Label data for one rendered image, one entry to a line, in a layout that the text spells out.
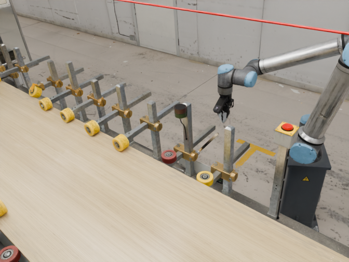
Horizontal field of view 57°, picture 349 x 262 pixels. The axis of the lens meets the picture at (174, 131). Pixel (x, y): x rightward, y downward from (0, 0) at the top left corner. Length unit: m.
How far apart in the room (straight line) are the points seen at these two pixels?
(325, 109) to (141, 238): 1.09
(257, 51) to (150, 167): 3.06
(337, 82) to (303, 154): 0.45
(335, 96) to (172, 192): 0.91
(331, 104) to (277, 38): 2.56
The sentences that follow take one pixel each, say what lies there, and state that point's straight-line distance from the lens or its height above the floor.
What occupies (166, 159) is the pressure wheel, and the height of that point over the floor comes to 0.91.
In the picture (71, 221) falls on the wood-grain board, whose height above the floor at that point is 0.90.
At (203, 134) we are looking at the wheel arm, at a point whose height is 0.86.
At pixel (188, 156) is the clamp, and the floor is 0.85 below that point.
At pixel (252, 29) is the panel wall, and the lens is 4.35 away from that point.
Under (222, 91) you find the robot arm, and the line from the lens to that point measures 1.91.
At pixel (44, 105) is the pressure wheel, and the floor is 0.95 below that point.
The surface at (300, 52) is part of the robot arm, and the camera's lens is 1.85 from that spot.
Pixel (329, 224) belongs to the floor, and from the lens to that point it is 2.67.
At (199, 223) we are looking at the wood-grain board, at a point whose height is 0.90.
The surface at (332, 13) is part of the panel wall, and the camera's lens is 3.95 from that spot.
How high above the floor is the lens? 1.96
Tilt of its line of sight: 35 degrees down
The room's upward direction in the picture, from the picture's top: 5 degrees counter-clockwise
